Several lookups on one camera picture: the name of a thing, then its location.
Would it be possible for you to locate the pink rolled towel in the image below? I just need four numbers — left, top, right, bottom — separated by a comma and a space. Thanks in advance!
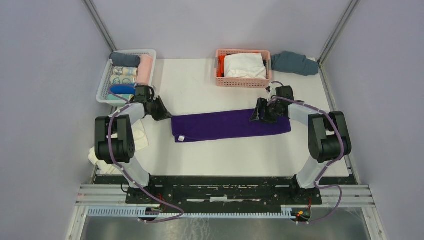
135, 54, 154, 85

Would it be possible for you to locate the aluminium corner frame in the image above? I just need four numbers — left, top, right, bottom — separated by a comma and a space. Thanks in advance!
317, 0, 387, 240
82, 0, 117, 52

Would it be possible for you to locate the cartoon print rolled towel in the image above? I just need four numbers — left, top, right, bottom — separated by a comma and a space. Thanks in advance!
113, 66, 138, 76

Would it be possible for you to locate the cream crumpled towel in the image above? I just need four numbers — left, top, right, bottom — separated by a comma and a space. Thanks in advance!
88, 120, 149, 175

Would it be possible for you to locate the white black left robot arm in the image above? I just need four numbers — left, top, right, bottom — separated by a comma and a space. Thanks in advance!
94, 85, 173, 204

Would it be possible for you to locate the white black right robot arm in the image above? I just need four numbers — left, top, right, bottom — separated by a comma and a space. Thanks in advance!
249, 81, 352, 204

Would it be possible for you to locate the purple towel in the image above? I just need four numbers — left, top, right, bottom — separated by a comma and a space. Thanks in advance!
171, 109, 292, 143

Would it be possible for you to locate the white folded cloth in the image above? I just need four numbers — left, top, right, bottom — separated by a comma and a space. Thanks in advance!
223, 53, 267, 80

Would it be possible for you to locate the aluminium corner frame left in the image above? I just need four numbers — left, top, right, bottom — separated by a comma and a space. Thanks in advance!
82, 0, 117, 52

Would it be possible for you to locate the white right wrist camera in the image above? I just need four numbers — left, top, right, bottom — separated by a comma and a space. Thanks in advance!
265, 85, 277, 102

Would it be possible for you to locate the aluminium corner frame right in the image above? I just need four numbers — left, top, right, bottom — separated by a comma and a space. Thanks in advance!
317, 0, 387, 240

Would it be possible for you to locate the blue rolled towel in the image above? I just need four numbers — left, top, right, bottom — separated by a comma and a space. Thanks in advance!
108, 84, 136, 95

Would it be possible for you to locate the pink plastic basket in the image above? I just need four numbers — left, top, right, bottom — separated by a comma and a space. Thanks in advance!
214, 48, 272, 89

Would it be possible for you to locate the light teal rolled towel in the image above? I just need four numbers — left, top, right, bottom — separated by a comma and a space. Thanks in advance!
106, 94, 134, 101

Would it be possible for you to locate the grey rolled towel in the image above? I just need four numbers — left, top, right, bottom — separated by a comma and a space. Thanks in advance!
109, 52, 141, 68

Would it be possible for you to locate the orange cloth in basket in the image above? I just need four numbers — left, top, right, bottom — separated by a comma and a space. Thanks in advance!
217, 55, 226, 78

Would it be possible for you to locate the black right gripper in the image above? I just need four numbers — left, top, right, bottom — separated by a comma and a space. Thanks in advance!
250, 97, 282, 124

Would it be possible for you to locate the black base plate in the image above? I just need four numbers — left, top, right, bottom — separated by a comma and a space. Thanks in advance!
92, 174, 359, 215

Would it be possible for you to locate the white slotted cable duct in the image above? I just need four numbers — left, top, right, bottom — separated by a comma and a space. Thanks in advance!
86, 205, 312, 220

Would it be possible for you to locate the teal crumpled towel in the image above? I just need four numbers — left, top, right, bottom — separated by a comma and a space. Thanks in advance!
271, 51, 319, 77

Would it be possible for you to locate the beige print rolled towel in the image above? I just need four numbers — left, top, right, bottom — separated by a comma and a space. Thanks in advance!
110, 74, 137, 85

